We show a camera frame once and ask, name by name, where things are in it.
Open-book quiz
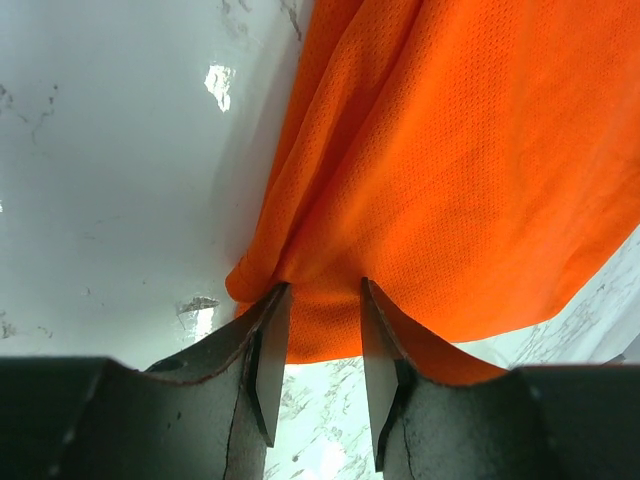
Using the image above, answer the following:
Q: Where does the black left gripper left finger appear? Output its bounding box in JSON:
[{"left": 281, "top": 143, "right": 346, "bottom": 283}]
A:
[{"left": 1, "top": 284, "right": 291, "bottom": 479}]

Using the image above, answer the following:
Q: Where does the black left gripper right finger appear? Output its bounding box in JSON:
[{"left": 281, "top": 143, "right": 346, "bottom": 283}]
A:
[{"left": 360, "top": 279, "right": 639, "bottom": 479}]

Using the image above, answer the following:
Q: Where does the orange t shirt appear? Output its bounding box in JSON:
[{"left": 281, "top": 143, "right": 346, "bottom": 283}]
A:
[{"left": 226, "top": 1, "right": 639, "bottom": 385}]

